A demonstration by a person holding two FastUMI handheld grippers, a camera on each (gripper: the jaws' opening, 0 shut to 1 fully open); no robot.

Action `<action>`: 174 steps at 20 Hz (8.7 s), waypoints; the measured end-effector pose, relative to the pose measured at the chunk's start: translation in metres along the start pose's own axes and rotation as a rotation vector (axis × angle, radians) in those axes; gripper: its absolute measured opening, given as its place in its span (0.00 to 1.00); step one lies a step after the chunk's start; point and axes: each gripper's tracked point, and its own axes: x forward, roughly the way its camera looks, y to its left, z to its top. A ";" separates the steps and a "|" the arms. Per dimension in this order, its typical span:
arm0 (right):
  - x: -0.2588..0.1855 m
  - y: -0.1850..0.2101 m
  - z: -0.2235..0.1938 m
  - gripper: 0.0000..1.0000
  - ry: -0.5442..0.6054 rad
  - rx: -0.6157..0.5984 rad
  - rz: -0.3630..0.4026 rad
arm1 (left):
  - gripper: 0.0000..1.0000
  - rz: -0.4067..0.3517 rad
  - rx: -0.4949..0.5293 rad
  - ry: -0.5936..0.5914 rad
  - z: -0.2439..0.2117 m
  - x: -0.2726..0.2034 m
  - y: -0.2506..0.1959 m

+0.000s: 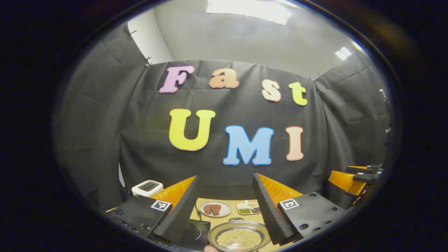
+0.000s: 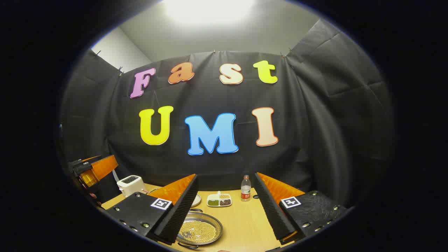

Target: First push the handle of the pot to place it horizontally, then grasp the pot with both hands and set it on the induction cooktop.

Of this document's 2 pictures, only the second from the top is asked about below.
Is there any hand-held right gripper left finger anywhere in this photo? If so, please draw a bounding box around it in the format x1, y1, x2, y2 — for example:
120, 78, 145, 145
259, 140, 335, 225
104, 174, 199, 245

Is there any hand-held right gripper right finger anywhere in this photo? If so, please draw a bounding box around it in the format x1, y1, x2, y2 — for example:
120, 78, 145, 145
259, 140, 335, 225
253, 172, 349, 245

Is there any stainless steel pot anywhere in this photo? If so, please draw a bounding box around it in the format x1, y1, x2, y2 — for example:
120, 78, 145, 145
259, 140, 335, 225
176, 209, 224, 250

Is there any pile of soybeans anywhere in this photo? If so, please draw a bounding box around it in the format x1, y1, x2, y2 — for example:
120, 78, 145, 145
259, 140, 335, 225
180, 220, 218, 244

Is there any white toaster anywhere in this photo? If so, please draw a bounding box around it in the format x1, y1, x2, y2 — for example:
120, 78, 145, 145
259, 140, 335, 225
117, 175, 146, 197

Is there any clear plastic water bottle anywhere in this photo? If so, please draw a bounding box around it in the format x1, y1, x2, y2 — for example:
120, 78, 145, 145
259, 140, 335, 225
241, 175, 252, 202

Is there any white divided dish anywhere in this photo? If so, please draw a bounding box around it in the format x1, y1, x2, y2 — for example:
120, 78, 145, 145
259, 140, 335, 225
206, 191, 232, 208

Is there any black backdrop cloth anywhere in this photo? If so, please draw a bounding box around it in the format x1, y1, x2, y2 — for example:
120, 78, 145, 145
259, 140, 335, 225
59, 17, 396, 210

